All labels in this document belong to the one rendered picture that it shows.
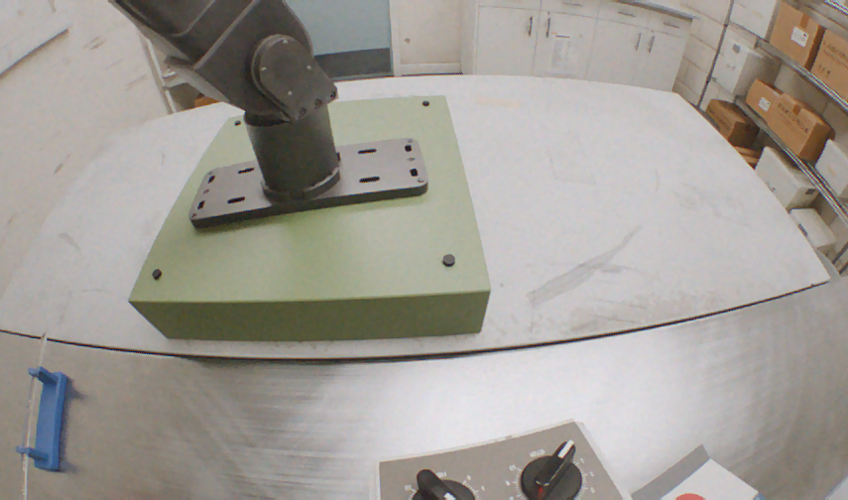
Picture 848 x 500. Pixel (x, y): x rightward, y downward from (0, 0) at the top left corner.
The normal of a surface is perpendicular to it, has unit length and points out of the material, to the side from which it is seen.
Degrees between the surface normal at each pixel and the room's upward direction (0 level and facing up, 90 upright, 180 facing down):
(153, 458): 0
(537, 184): 0
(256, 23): 90
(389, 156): 1
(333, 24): 90
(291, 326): 90
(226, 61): 90
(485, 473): 30
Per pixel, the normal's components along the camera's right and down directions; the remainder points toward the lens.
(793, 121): -1.00, 0.02
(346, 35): 0.06, 0.76
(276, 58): 0.79, 0.46
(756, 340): -0.02, -0.65
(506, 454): -0.10, -0.94
